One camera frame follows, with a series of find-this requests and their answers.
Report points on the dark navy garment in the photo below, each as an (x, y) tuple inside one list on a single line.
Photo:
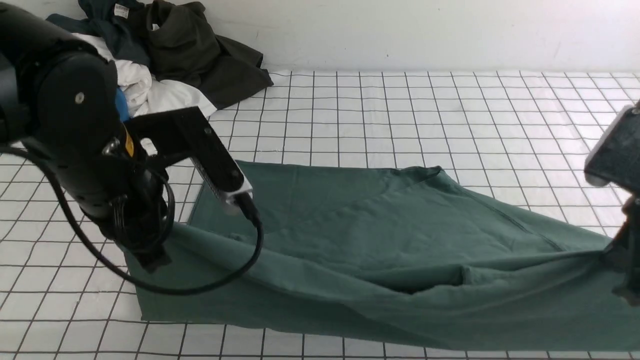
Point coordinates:
[(108, 20)]

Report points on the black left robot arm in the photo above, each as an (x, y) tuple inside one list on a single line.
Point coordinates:
[(58, 97)]

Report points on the green long-sleeved shirt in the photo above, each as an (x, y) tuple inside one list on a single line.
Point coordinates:
[(411, 257)]

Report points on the blue garment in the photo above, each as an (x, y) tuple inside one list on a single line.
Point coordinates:
[(122, 105)]

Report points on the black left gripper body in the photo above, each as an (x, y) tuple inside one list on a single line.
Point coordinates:
[(116, 188)]

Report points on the white garment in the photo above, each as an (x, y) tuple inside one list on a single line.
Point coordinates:
[(150, 90)]

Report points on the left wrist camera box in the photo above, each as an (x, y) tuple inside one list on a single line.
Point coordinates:
[(172, 136)]

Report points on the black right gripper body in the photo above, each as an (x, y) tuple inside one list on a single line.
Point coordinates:
[(622, 255)]

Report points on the white grid-patterned tablecloth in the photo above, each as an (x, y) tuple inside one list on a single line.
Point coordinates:
[(518, 136)]

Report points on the dark olive garment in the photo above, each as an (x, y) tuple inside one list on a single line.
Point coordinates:
[(183, 47)]

